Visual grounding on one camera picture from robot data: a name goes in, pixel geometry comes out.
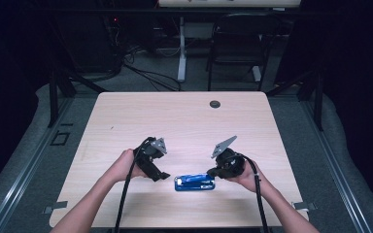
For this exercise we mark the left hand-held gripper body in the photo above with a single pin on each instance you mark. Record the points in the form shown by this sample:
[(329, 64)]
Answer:
[(149, 152)]

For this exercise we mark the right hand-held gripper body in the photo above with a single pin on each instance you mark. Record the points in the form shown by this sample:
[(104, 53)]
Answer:
[(230, 165)]

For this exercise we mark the blue stapler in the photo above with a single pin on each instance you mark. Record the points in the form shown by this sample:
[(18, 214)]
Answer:
[(195, 183)]

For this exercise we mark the person's right hand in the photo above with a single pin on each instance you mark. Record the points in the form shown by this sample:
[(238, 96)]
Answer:
[(249, 179)]

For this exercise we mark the person's left hand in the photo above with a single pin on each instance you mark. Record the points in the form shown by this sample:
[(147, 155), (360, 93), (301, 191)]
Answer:
[(124, 166)]

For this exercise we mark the round table grommet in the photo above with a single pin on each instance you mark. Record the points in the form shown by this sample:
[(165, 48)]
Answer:
[(215, 104)]

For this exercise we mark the white desk leg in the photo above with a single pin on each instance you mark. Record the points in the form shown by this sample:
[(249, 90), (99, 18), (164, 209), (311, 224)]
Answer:
[(182, 58), (256, 73)]

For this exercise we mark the black metal stand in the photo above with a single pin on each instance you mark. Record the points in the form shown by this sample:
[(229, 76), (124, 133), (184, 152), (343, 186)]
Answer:
[(53, 100), (319, 103)]

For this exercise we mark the black folding chair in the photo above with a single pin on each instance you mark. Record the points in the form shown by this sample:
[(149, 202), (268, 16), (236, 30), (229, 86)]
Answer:
[(236, 42)]

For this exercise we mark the light background desk top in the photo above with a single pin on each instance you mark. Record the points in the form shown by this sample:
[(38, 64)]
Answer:
[(226, 3)]

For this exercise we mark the grey table bracket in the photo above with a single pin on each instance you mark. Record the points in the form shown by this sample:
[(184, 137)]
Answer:
[(304, 206), (56, 206)]

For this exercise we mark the aluminium floor rail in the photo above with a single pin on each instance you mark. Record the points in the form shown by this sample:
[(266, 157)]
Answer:
[(22, 174), (336, 174)]

